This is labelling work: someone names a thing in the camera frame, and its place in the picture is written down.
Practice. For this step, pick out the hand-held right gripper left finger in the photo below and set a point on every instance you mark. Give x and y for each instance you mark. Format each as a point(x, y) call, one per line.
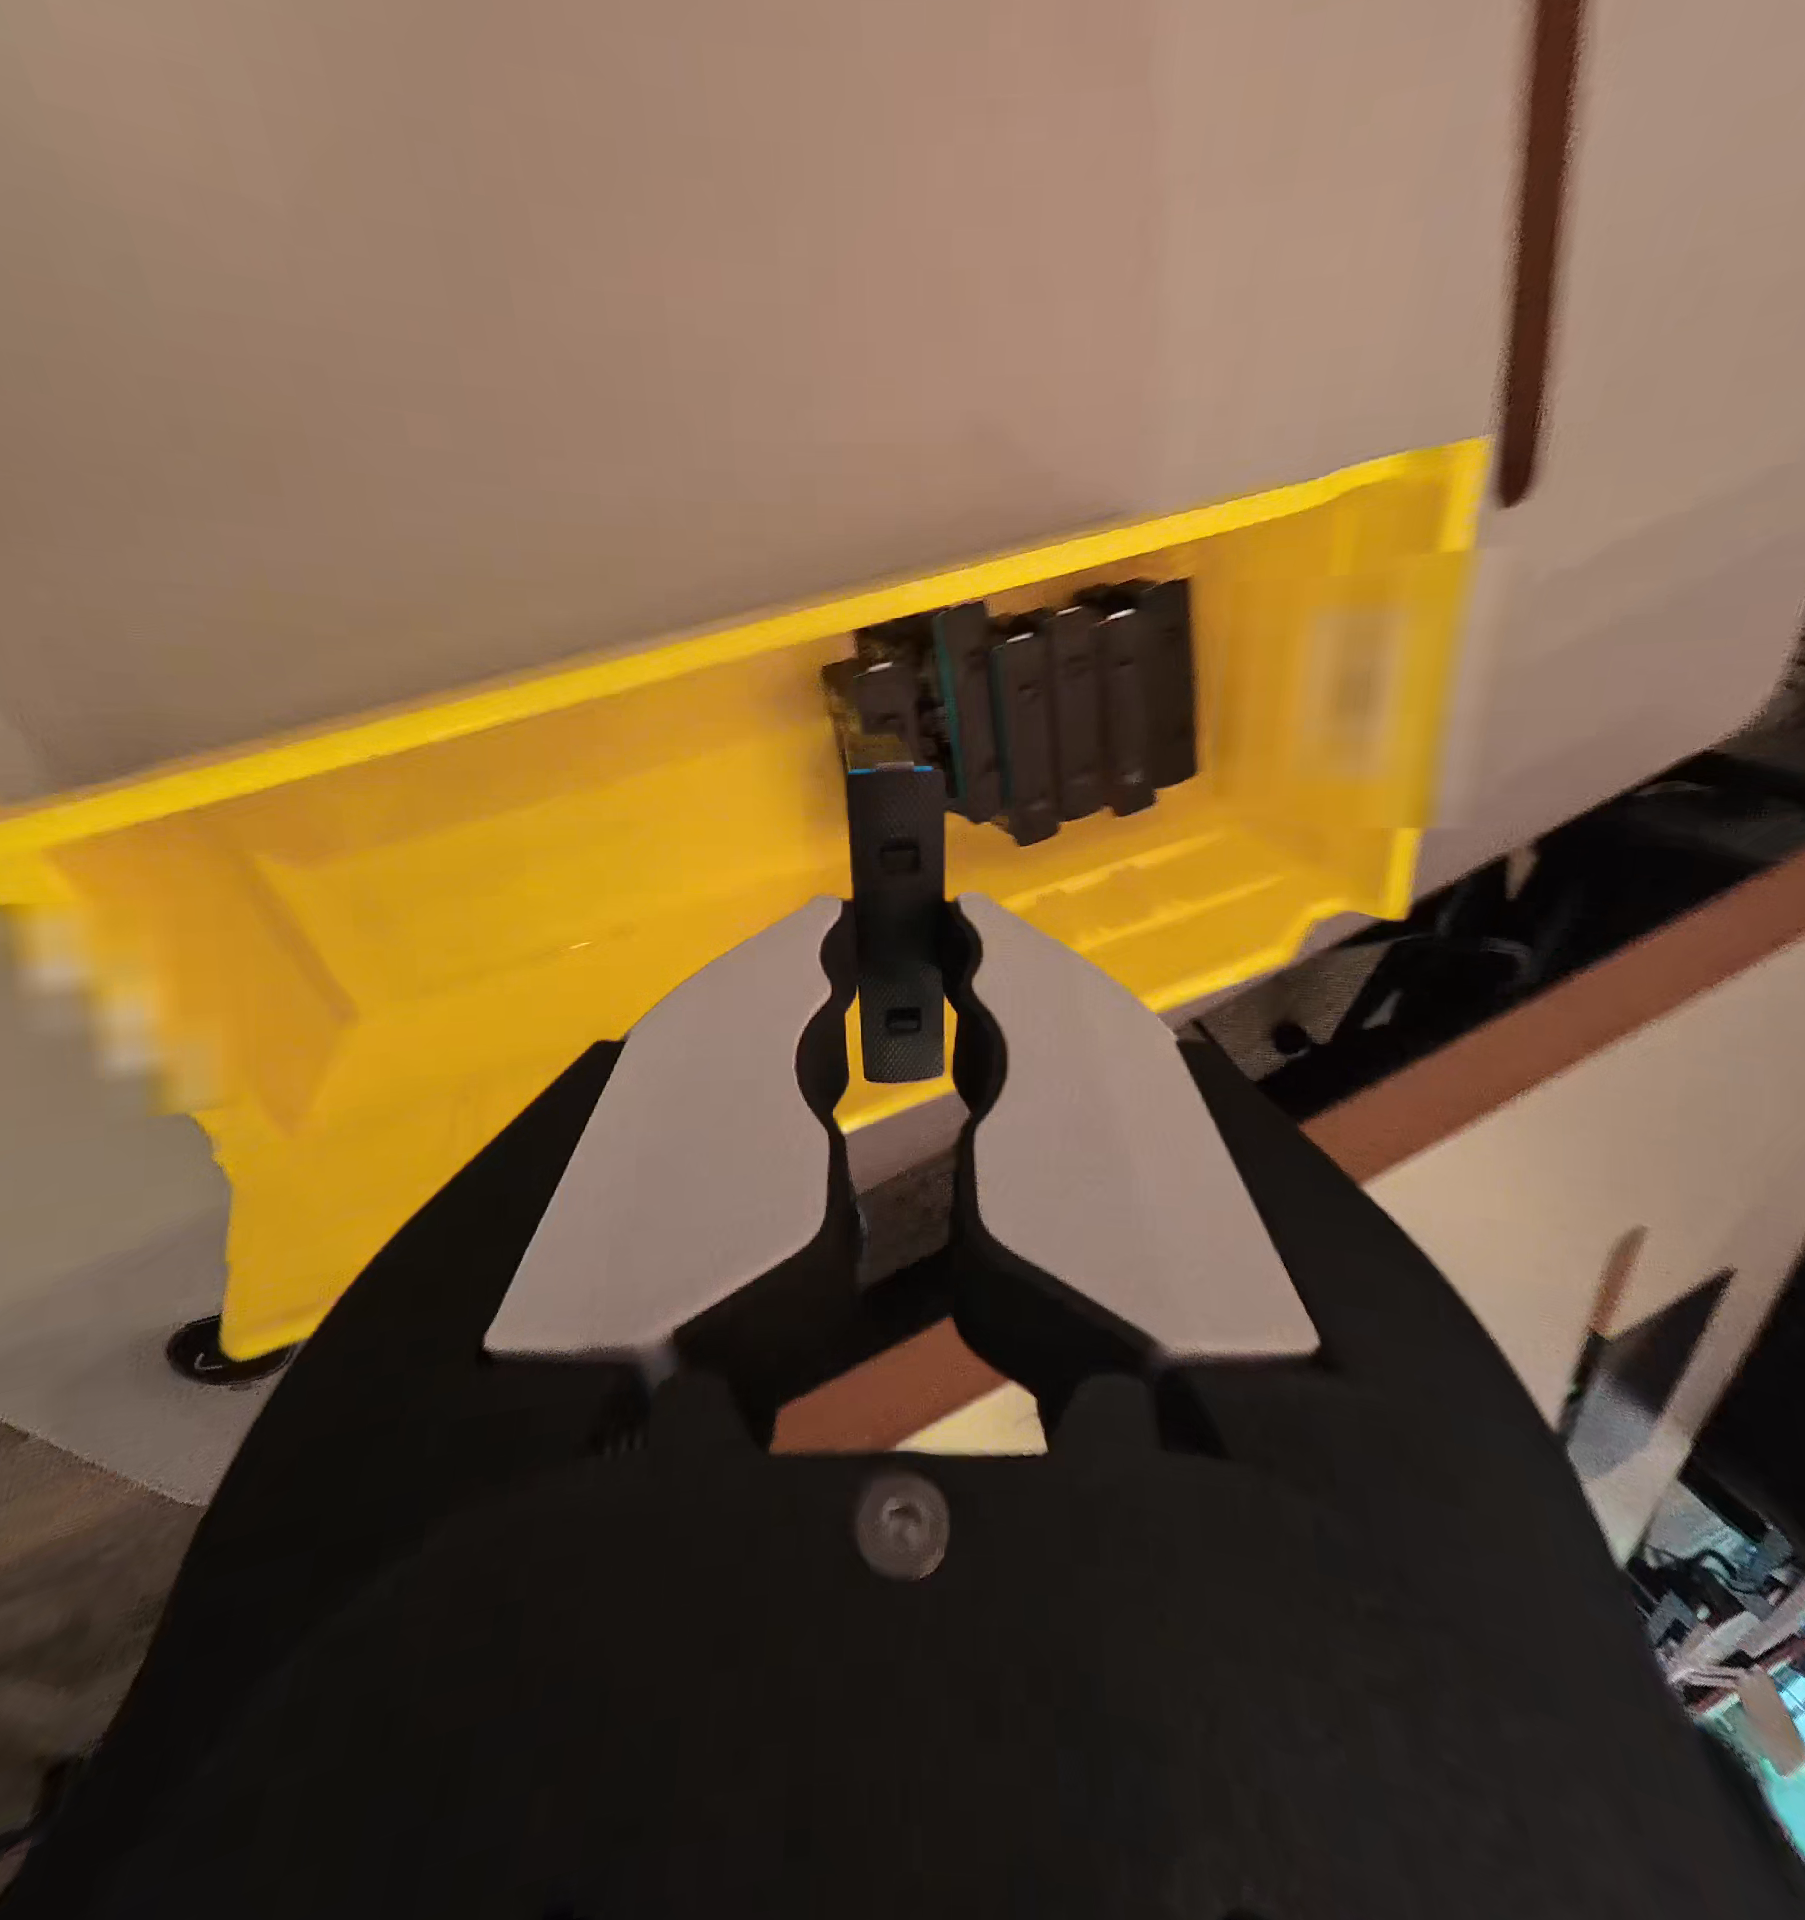
point(676, 1187)

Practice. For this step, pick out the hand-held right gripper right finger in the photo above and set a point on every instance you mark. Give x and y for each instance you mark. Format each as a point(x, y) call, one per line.
point(1128, 1187)

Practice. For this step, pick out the yellow plastic bin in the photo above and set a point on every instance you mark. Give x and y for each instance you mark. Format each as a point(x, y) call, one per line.
point(467, 930)

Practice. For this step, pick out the black battery with blue edge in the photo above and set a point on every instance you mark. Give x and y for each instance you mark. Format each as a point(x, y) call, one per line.
point(895, 900)

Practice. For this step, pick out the row of black batteries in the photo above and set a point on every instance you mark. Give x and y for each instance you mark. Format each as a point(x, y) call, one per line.
point(1068, 706)

